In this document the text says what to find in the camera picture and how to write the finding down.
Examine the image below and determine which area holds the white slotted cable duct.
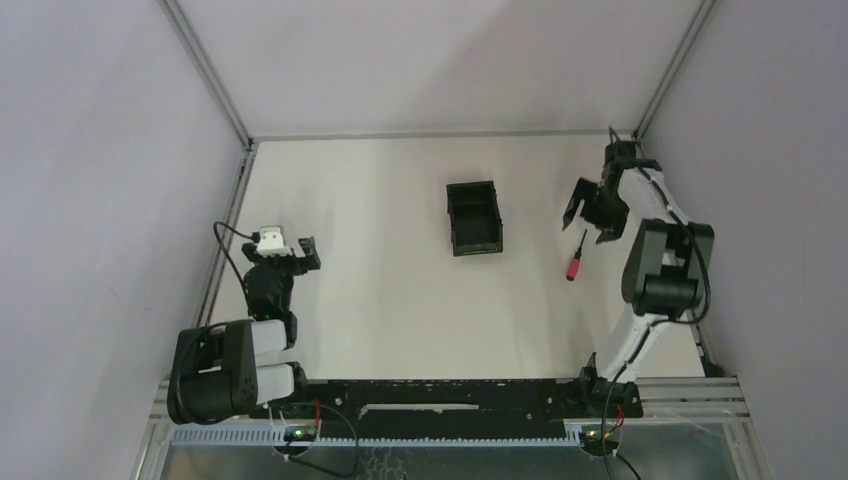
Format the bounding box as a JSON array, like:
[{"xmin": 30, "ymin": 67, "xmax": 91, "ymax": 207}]
[{"xmin": 171, "ymin": 424, "xmax": 582, "ymax": 448}]

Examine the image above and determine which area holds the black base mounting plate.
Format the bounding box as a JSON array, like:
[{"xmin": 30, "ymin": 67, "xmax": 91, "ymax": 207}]
[{"xmin": 270, "ymin": 378, "xmax": 644, "ymax": 438}]

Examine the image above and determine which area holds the aluminium frame rail left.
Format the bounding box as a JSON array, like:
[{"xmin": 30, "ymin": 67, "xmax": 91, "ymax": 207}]
[{"xmin": 158, "ymin": 0, "xmax": 260, "ymax": 329}]

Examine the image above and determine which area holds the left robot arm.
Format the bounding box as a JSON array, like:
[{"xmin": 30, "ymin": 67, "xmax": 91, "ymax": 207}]
[{"xmin": 166, "ymin": 237, "xmax": 321, "ymax": 425}]

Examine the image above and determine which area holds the aluminium frame rail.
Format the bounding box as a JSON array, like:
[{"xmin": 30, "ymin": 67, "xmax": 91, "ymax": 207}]
[
  {"xmin": 158, "ymin": 0, "xmax": 260, "ymax": 329},
  {"xmin": 632, "ymin": 0, "xmax": 719, "ymax": 140},
  {"xmin": 252, "ymin": 129, "xmax": 608, "ymax": 143}
]

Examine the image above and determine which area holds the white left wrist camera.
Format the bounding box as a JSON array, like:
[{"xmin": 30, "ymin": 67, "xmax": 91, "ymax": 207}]
[{"xmin": 255, "ymin": 225, "xmax": 292, "ymax": 258}]

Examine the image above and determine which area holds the red handled screwdriver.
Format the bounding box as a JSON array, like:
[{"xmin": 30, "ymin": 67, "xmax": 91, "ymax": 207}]
[{"xmin": 566, "ymin": 230, "xmax": 588, "ymax": 282}]

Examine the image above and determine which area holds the black plastic bin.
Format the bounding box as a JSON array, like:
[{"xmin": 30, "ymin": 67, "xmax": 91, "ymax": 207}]
[{"xmin": 446, "ymin": 180, "xmax": 504, "ymax": 257}]

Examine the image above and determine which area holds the aluminium frame rail right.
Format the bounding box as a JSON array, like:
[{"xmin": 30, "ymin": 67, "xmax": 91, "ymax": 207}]
[{"xmin": 632, "ymin": 0, "xmax": 719, "ymax": 140}]

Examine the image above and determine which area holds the left black camera cable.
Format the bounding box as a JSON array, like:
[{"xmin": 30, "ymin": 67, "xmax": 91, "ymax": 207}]
[{"xmin": 212, "ymin": 221, "xmax": 261, "ymax": 299}]

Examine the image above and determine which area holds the aluminium frame rail back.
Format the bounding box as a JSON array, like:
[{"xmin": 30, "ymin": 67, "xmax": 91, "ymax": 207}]
[{"xmin": 252, "ymin": 129, "xmax": 608, "ymax": 143}]

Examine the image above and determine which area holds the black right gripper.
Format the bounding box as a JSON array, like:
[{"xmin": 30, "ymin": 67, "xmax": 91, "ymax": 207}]
[{"xmin": 563, "ymin": 176, "xmax": 631, "ymax": 244}]

